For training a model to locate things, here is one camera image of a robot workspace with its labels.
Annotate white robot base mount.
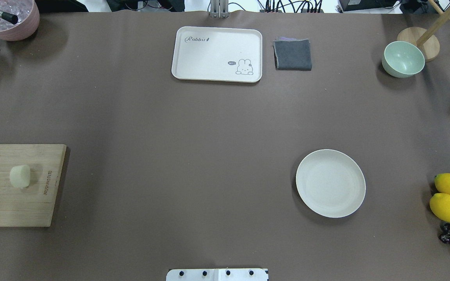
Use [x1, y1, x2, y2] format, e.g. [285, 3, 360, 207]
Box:
[166, 268, 269, 281]

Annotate folded grey cloth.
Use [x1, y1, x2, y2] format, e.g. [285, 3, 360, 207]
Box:
[273, 37, 313, 71]

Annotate wooden cup tree stand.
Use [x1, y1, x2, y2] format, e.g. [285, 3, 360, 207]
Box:
[396, 0, 450, 62]

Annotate dark cherries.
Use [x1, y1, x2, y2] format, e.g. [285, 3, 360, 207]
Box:
[439, 223, 450, 244]

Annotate bamboo cutting board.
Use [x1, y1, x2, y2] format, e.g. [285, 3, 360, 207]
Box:
[0, 144, 67, 227]

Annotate cream round plate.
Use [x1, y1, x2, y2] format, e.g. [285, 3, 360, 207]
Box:
[295, 149, 366, 218]

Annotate aluminium frame post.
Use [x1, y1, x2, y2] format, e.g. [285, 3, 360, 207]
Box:
[209, 0, 230, 18]

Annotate cream rabbit tray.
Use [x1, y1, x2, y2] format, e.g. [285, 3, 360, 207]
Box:
[171, 26, 263, 83]

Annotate pink bowl with ice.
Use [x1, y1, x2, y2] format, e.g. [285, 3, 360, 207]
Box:
[0, 0, 40, 41]

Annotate yellow lemon near lime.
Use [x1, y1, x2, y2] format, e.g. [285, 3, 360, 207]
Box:
[429, 193, 450, 223]

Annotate white steamed bun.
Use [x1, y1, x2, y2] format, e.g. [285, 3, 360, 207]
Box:
[9, 164, 30, 189]

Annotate mint green bowl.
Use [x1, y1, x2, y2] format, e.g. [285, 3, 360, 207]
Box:
[381, 41, 426, 78]

